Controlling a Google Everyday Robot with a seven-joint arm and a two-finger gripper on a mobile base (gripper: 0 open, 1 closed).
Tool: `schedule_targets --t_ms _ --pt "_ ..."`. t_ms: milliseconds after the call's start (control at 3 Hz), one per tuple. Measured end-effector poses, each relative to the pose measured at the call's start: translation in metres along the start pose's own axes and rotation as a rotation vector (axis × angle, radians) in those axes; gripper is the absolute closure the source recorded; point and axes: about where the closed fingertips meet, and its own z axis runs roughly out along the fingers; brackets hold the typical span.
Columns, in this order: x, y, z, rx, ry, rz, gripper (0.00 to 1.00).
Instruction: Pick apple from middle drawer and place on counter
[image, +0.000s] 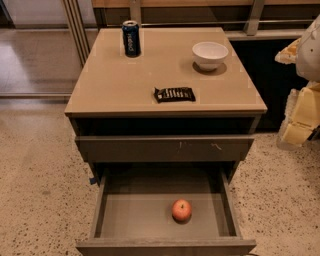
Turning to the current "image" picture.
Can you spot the grey drawer cabinet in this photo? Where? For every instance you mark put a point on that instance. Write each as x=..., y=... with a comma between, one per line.
x=114, y=95

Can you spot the metal railing frame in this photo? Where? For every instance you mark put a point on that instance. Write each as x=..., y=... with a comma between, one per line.
x=242, y=20

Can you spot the blue tape piece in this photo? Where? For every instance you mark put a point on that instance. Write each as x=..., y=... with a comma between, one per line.
x=92, y=181

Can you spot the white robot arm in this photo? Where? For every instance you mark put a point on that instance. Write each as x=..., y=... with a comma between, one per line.
x=308, y=67

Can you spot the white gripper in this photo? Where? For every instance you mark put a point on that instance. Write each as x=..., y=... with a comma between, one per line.
x=310, y=53

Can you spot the black snack bar wrapper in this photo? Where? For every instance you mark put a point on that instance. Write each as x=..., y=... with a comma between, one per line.
x=176, y=94

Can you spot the white ceramic bowl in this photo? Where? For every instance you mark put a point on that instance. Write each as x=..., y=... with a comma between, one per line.
x=209, y=55

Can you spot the blue pepsi soda can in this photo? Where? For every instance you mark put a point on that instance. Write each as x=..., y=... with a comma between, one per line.
x=131, y=40

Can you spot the red apple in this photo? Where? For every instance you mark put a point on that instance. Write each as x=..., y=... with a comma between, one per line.
x=181, y=210

